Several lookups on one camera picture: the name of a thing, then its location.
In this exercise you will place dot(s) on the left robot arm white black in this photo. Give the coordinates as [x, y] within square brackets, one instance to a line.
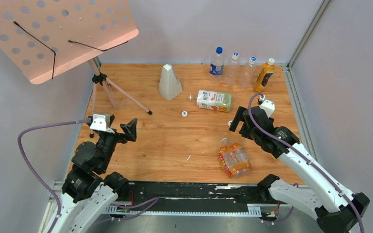
[84, 194]

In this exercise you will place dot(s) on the white green label bottle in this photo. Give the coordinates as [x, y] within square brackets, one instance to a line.
[211, 100]

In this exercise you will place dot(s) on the clear empty bottle left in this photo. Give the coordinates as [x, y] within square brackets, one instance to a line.
[232, 70]

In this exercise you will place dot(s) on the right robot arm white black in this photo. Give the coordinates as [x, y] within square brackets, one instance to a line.
[336, 208]

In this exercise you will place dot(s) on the blue cap water bottle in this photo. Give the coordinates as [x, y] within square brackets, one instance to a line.
[216, 65]

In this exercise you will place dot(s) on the clear empty bottle right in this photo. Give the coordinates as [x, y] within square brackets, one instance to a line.
[247, 73]

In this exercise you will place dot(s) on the orange juice bottle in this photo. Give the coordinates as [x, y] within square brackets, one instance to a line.
[266, 71]

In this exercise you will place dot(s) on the clear empty bottle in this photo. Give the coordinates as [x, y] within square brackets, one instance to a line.
[232, 70]
[247, 73]

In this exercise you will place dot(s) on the beige metronome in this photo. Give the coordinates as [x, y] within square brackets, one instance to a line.
[169, 84]

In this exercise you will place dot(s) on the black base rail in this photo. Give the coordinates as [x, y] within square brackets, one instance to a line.
[194, 199]

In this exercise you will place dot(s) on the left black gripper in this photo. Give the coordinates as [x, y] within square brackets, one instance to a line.
[117, 137]

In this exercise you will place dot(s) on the orange label plastic bottle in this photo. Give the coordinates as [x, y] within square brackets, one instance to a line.
[233, 159]

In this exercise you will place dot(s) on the pink music stand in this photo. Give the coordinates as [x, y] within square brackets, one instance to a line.
[47, 54]

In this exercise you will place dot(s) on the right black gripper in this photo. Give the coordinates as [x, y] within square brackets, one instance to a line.
[238, 117]

